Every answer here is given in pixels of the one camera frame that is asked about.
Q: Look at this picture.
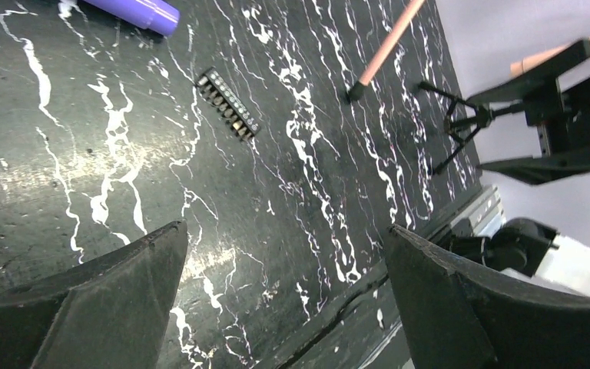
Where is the pink music stand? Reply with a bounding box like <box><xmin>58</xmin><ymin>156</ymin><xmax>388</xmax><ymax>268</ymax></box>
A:
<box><xmin>346</xmin><ymin>0</ymin><xmax>426</xmax><ymax>103</ymax></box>

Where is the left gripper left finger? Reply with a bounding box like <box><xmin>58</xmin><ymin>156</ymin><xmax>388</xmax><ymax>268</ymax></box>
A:
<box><xmin>0</xmin><ymin>221</ymin><xmax>188</xmax><ymax>368</ymax></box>

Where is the black tripod mic stand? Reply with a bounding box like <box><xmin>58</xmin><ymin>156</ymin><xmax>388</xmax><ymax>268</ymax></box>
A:
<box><xmin>418</xmin><ymin>81</ymin><xmax>525</xmax><ymax>176</ymax></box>

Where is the purple microphone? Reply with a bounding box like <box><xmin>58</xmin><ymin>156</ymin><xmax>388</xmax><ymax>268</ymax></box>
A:
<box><xmin>86</xmin><ymin>0</ymin><xmax>181</xmax><ymax>36</ymax></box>

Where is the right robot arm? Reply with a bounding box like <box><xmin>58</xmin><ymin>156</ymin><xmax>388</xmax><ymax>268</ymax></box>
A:
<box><xmin>446</xmin><ymin>37</ymin><xmax>590</xmax><ymax>297</ymax></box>

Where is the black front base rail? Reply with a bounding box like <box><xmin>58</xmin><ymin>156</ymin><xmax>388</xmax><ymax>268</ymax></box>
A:
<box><xmin>257</xmin><ymin>184</ymin><xmax>503</xmax><ymax>368</ymax></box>

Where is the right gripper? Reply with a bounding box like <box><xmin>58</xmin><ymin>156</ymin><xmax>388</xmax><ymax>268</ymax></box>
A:
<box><xmin>468</xmin><ymin>38</ymin><xmax>590</xmax><ymax>185</ymax></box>

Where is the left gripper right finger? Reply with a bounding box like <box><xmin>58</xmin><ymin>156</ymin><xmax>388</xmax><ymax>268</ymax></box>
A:
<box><xmin>384</xmin><ymin>224</ymin><xmax>590</xmax><ymax>368</ymax></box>

